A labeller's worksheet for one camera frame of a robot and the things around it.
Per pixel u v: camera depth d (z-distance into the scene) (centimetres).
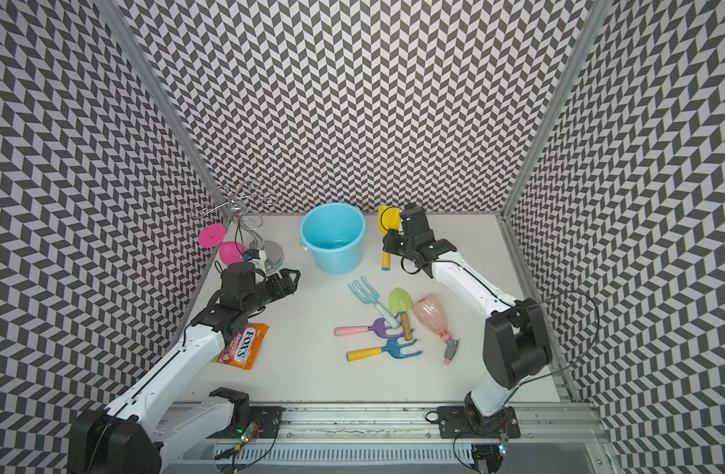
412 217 64
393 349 85
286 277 74
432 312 86
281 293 72
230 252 83
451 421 73
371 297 96
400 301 94
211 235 78
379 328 89
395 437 72
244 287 61
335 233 114
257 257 74
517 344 44
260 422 71
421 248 64
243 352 82
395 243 77
